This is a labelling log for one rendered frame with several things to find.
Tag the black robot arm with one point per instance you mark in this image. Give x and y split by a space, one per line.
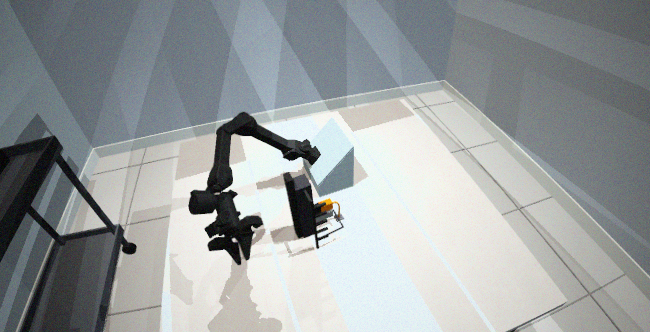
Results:
221 176

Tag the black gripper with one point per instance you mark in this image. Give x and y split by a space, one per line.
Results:
242 233

